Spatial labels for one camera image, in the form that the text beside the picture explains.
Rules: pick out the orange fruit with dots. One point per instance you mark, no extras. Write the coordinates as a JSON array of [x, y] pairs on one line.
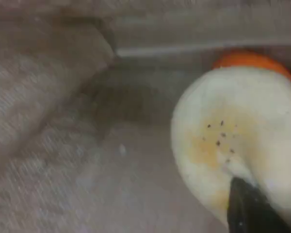
[[245, 60]]

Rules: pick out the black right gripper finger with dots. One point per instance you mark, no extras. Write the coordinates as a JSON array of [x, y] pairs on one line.
[[249, 213]]

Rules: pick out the brown jute tote bag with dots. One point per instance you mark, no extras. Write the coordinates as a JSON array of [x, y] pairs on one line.
[[51, 97]]

